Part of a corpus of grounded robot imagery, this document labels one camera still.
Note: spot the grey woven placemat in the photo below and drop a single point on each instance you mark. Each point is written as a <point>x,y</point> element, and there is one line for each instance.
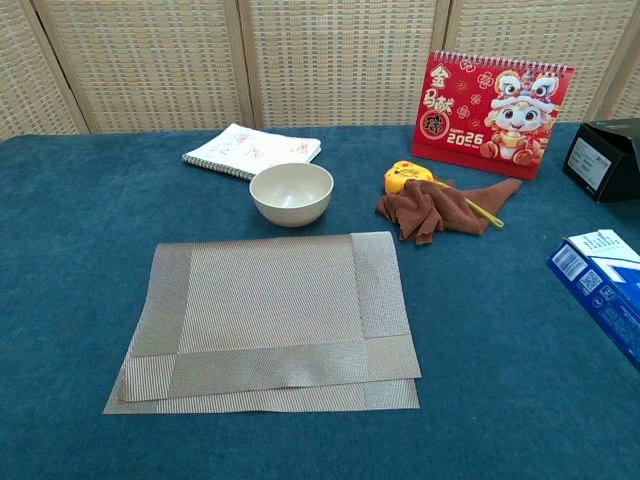
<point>270,300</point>

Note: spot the yellow tape measure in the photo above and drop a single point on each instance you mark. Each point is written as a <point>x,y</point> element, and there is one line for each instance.
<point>400,175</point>

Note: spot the brown microfibre cloth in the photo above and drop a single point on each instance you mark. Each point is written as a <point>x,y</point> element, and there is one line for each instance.
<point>430,205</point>

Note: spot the white spiral notebook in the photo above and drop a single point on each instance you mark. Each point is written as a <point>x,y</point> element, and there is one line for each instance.
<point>240,150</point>

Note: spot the red 2026 desk calendar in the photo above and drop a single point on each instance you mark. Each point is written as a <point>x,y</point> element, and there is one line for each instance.
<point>450,100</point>

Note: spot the blue felt table cover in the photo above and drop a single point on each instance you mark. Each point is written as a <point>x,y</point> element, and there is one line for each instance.
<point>75,250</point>

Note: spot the woven rattan folding screen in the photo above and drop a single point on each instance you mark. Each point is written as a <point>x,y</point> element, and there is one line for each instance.
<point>150,60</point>

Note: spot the blue and white carton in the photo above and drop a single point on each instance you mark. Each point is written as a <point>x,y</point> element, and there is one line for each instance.
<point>590,280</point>

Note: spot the black cardboard box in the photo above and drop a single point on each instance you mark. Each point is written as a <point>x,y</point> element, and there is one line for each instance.
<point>600,160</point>

